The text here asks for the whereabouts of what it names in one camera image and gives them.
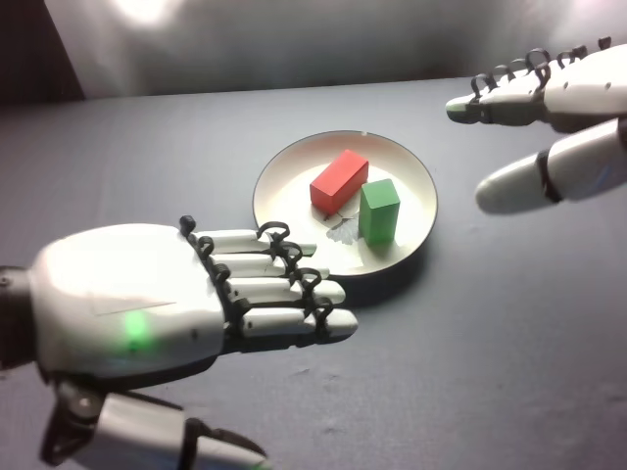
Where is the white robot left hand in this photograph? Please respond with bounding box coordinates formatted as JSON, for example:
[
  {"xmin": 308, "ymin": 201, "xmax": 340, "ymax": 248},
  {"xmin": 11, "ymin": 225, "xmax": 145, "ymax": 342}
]
[{"xmin": 29, "ymin": 214, "xmax": 360, "ymax": 470}]

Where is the green cube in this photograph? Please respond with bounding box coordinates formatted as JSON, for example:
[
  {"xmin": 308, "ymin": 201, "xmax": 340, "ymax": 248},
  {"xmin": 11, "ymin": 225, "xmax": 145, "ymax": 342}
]
[{"xmin": 358, "ymin": 178, "xmax": 401, "ymax": 247}]

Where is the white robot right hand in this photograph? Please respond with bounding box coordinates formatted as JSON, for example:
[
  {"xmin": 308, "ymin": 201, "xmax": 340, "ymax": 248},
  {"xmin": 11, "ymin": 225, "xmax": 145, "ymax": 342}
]
[{"xmin": 445, "ymin": 36, "xmax": 627, "ymax": 215}]

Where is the grey table cloth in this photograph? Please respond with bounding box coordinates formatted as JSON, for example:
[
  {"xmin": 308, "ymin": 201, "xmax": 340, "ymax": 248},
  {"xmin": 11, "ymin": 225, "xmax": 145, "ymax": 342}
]
[{"xmin": 0, "ymin": 75, "xmax": 627, "ymax": 470}]

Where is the white plate with dark rim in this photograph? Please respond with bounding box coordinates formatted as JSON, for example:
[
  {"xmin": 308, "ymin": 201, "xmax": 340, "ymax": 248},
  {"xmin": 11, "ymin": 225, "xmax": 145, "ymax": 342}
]
[{"xmin": 252, "ymin": 129, "xmax": 440, "ymax": 280}]

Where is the red cube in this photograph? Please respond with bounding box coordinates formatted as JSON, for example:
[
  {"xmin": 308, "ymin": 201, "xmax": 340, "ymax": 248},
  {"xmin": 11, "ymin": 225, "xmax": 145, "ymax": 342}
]
[{"xmin": 309, "ymin": 149, "xmax": 370, "ymax": 212}]

